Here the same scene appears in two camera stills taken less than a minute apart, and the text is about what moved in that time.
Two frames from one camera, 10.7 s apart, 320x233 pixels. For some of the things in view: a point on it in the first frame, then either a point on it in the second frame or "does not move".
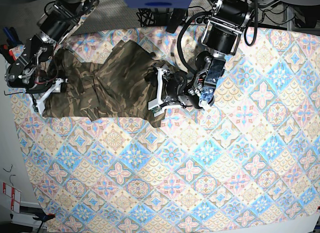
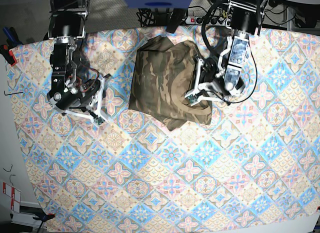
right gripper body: x=170 y=86 -> x=211 y=75
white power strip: x=198 y=20 does not move
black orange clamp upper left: x=12 y=39 does not move
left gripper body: x=43 y=82 -> x=76 y=96
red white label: x=15 y=195 does not move
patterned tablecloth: x=248 y=162 does not move
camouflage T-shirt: x=115 y=88 -> x=163 y=75
